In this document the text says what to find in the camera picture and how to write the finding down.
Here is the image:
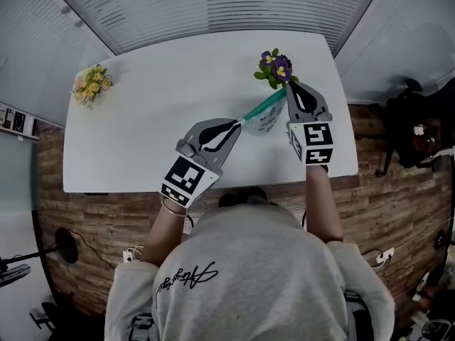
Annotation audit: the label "purple flower pot plant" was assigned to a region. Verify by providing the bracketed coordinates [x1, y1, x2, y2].
[253, 47, 299, 90]

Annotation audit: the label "yellow flower bouquet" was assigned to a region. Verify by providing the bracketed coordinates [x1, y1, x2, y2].
[72, 63, 114, 110]

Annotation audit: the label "light blue zip pouch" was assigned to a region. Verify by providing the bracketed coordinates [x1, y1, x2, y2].
[241, 87, 289, 137]

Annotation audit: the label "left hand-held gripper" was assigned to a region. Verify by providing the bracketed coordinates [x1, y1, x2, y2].
[159, 118, 245, 209]

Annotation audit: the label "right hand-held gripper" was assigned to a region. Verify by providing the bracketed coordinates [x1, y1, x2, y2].
[285, 81, 336, 167]

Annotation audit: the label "person's left forearm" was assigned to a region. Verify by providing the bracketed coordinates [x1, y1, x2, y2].
[140, 200, 188, 266]

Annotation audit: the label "person's grey sweatshirt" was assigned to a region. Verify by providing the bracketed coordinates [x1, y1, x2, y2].
[105, 204, 395, 341]

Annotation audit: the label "person's right forearm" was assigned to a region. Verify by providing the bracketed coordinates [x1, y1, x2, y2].
[304, 164, 344, 243]

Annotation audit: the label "black office chair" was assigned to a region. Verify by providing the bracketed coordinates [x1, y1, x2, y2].
[375, 78, 455, 178]

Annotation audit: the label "black floor fan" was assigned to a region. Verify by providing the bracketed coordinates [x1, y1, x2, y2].
[0, 227, 80, 289]

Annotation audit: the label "brown plush toy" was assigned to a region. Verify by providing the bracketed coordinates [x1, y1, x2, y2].
[413, 119, 439, 149]

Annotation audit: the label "white shelf unit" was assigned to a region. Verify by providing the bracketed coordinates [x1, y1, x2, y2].
[0, 103, 40, 142]

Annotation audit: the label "thin metal bracelet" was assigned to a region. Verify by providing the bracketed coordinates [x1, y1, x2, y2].
[160, 199, 188, 218]

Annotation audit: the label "grey round appliance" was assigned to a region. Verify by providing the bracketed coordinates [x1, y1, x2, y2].
[422, 318, 454, 339]

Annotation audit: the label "person's legs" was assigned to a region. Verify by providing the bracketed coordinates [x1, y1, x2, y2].
[218, 186, 267, 207]

